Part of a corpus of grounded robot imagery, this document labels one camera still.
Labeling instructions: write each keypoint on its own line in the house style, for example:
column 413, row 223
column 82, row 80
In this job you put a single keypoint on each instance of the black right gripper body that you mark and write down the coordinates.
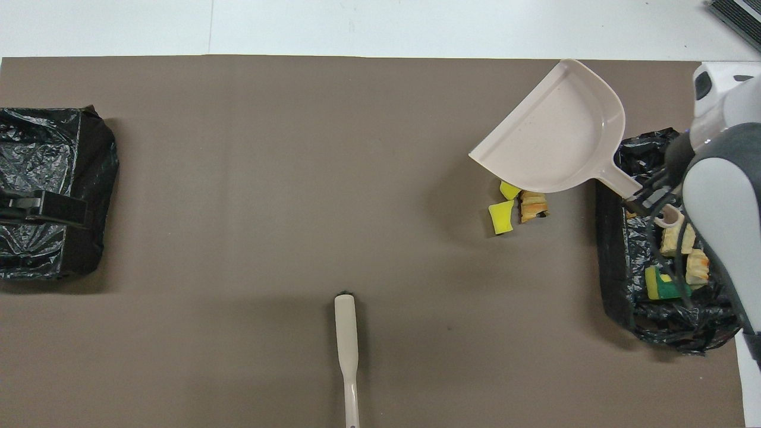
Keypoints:
column 679, row 157

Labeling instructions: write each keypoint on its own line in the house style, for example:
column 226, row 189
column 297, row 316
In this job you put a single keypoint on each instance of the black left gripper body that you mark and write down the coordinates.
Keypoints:
column 59, row 213

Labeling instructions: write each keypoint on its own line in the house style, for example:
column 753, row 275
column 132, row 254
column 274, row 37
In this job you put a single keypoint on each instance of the pale bread chunk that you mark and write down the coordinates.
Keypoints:
column 676, row 239

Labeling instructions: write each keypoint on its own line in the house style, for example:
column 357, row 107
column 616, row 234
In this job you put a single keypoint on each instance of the striped croissant pastry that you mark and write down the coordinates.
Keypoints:
column 697, row 268
column 534, row 207

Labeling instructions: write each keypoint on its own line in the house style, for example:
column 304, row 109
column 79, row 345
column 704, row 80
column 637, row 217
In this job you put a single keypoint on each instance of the green and yellow sponge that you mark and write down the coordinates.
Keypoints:
column 666, row 286

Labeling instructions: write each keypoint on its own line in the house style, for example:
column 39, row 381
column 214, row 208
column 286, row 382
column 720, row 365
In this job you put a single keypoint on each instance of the beige plastic dustpan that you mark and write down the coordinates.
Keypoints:
column 559, row 131

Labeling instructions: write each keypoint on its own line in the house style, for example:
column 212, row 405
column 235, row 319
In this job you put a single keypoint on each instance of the large yellow sponge piece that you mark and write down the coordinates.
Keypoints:
column 509, row 190

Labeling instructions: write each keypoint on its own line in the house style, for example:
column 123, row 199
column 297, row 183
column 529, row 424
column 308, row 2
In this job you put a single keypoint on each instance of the small yellow sponge piece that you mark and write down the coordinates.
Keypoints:
column 501, row 217

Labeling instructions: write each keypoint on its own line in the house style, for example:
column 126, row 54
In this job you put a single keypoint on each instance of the beige hand brush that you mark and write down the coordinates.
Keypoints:
column 346, row 333

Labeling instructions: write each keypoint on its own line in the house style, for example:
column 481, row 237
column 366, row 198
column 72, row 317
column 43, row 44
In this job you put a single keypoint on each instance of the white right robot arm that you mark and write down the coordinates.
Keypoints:
column 719, row 196

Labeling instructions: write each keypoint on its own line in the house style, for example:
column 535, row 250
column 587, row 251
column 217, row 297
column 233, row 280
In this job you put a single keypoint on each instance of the black bag-covered bin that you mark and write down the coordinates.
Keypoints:
column 59, row 148

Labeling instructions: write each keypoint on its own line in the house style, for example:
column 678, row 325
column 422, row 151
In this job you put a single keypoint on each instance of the open black bag-lined bin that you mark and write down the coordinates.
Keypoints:
column 654, row 327

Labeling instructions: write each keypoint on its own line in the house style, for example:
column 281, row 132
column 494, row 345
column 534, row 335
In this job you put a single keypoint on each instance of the dark grey ribbed panel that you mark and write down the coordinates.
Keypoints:
column 740, row 18

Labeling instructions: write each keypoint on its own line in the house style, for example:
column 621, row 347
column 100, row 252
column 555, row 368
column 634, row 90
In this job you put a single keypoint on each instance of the brown table mat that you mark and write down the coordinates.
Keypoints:
column 297, row 148

